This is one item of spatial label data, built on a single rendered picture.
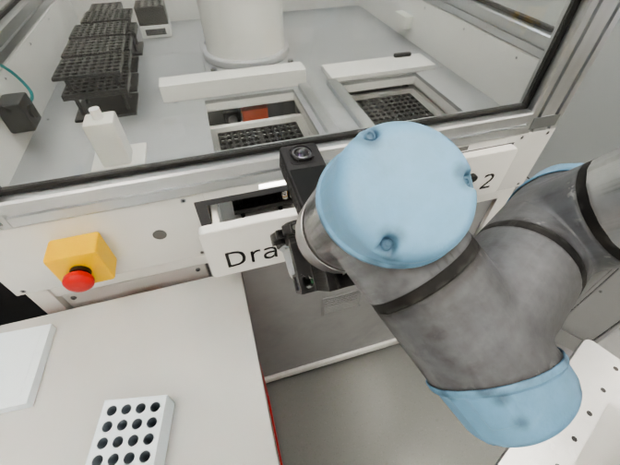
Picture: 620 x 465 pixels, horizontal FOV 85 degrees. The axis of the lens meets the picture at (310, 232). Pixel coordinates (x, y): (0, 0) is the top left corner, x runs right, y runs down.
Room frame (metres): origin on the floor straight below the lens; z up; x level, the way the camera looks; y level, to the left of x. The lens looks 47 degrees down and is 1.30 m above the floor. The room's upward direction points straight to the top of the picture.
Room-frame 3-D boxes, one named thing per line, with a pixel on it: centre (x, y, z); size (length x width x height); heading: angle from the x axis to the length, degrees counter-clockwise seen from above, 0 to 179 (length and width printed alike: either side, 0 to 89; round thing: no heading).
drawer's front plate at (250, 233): (0.38, 0.03, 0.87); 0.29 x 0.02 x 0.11; 107
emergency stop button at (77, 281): (0.29, 0.34, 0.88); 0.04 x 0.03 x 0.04; 107
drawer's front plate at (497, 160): (0.52, -0.26, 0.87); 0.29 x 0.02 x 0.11; 107
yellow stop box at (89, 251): (0.32, 0.35, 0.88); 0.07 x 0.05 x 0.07; 107
